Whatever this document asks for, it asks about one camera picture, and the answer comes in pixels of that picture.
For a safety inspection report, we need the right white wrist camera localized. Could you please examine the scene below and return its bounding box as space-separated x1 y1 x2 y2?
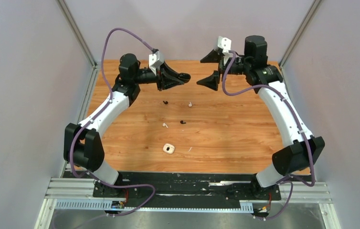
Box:
217 36 233 65

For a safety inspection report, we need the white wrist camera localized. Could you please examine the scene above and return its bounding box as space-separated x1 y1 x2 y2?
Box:
217 36 233 65
148 51 164 69

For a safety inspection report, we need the right corner aluminium post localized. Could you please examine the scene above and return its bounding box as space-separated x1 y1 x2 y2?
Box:
279 0 324 69

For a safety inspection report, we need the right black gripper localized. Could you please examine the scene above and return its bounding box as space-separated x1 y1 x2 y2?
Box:
197 50 252 90

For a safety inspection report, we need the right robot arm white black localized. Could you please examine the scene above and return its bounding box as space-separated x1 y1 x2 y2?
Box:
197 35 325 199

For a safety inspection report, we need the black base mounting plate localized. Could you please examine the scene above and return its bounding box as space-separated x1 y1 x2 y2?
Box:
91 171 297 209

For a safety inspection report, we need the left corner aluminium post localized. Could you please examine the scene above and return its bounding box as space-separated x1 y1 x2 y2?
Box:
56 0 97 68

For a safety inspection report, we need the corner aluminium post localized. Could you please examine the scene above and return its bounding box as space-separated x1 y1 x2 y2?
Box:
56 0 97 68
279 0 324 69

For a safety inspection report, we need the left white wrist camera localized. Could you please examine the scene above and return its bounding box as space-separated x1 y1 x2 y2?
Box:
148 51 164 69

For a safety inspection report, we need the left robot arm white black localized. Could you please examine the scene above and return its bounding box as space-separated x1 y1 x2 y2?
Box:
64 51 191 197

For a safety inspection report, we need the white open charging case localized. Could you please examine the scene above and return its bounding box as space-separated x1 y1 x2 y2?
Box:
162 143 176 155

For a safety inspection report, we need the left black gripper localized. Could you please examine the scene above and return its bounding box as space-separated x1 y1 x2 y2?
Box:
133 60 184 92

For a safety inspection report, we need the aluminium rail frame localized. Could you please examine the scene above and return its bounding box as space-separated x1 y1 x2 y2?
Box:
35 176 340 229

